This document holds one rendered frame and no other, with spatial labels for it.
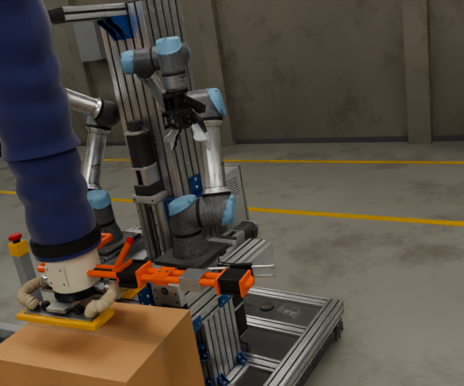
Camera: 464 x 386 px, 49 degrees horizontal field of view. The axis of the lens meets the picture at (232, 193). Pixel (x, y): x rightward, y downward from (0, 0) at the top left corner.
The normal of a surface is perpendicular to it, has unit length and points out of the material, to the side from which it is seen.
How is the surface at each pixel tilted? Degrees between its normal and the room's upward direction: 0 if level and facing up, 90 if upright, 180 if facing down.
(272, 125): 90
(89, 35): 90
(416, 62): 90
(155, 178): 90
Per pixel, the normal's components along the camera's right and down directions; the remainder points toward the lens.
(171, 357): 0.90, -0.01
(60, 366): -0.15, -0.94
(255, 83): -0.53, 0.33
